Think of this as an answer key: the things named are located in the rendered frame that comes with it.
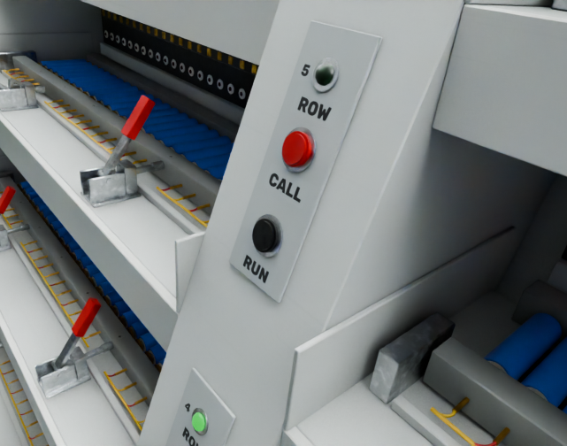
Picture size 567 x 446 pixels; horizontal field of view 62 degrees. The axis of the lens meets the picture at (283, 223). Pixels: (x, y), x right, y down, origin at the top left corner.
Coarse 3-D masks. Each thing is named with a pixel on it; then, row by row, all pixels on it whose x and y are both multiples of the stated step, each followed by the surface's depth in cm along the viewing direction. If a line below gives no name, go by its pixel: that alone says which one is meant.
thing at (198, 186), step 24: (24, 72) 65; (48, 72) 62; (72, 96) 54; (96, 120) 50; (120, 120) 48; (144, 144) 43; (168, 168) 41; (192, 168) 40; (192, 192) 39; (216, 192) 36; (192, 216) 36
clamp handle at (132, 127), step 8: (144, 96) 37; (136, 104) 38; (144, 104) 37; (152, 104) 38; (136, 112) 37; (144, 112) 37; (128, 120) 38; (136, 120) 37; (144, 120) 38; (128, 128) 37; (136, 128) 38; (128, 136) 37; (136, 136) 38; (120, 144) 38; (128, 144) 38; (112, 152) 38; (120, 152) 38; (112, 160) 38; (104, 168) 38; (112, 168) 38
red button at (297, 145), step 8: (288, 136) 21; (296, 136) 21; (304, 136) 21; (288, 144) 21; (296, 144) 21; (304, 144) 20; (288, 152) 21; (296, 152) 21; (304, 152) 21; (288, 160) 21; (296, 160) 21; (304, 160) 21
